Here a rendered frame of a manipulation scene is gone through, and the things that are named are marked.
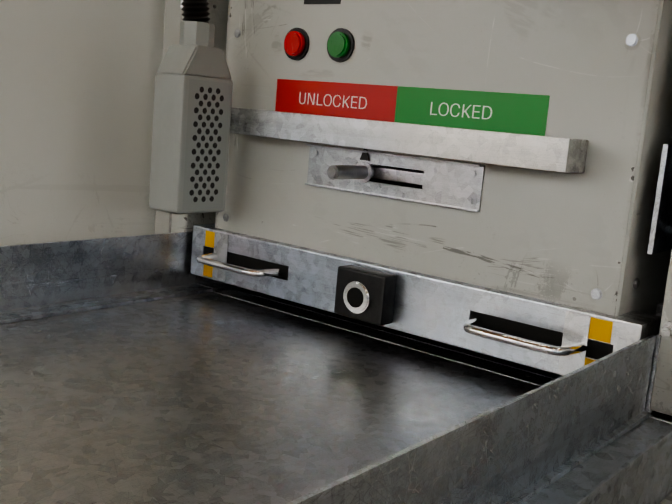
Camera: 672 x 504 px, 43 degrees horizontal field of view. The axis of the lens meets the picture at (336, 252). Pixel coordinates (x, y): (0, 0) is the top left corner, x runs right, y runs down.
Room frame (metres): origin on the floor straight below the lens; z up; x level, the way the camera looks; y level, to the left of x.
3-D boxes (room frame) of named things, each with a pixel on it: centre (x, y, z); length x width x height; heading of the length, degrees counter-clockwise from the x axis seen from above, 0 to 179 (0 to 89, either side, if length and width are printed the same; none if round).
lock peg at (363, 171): (0.84, -0.01, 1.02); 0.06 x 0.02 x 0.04; 142
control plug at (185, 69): (0.92, 0.16, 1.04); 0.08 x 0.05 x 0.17; 142
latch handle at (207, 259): (0.93, 0.11, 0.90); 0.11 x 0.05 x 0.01; 52
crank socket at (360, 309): (0.82, -0.03, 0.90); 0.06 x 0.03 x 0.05; 52
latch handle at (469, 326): (0.72, -0.17, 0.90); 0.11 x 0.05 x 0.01; 52
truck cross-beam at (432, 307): (0.85, -0.05, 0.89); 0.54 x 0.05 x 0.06; 52
